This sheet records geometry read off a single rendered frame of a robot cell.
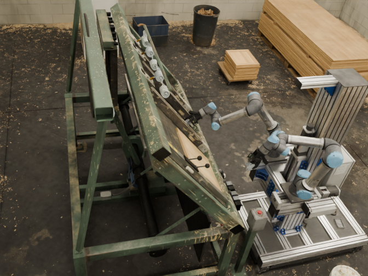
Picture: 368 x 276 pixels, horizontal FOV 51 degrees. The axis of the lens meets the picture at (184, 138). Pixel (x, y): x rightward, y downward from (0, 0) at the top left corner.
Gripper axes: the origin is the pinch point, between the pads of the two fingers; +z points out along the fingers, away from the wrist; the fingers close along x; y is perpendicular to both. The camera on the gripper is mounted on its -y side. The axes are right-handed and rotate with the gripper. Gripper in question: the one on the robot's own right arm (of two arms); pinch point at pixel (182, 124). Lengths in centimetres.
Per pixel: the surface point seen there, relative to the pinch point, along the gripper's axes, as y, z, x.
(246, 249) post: 97, 13, 88
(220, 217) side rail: 99, 4, 17
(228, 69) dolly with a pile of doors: -252, -55, 176
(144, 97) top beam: 46, -6, -82
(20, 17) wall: -467, 213, -36
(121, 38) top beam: -49, -1, -82
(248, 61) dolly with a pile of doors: -240, -90, 176
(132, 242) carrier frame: 95, 72, -8
